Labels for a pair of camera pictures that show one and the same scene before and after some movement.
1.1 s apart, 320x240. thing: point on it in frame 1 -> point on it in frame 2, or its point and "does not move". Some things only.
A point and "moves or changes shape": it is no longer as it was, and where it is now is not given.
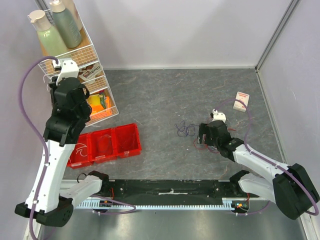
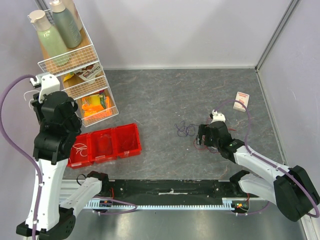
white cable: (45, 80) moves or changes shape
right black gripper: (206, 133) does not move
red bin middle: (103, 145) does not move
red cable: (208, 147) does not move
